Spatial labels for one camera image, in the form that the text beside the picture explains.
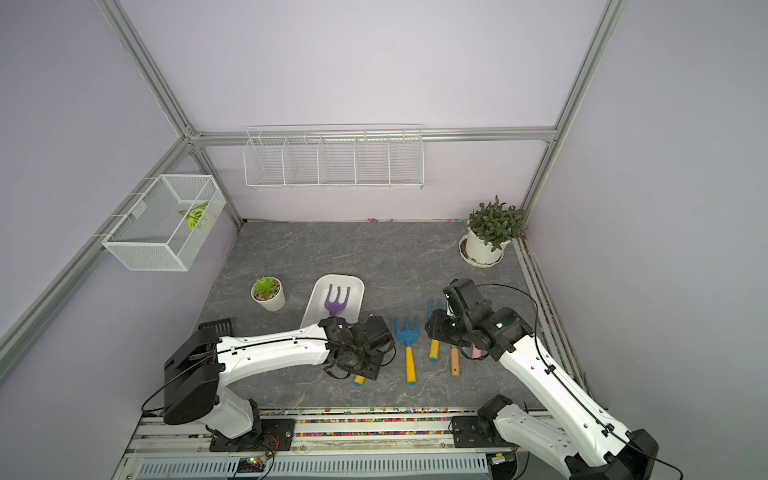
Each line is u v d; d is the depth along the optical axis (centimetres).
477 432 73
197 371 42
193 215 81
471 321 53
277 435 73
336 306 97
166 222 82
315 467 77
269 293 91
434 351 86
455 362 84
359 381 80
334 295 99
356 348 57
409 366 83
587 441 39
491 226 93
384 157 108
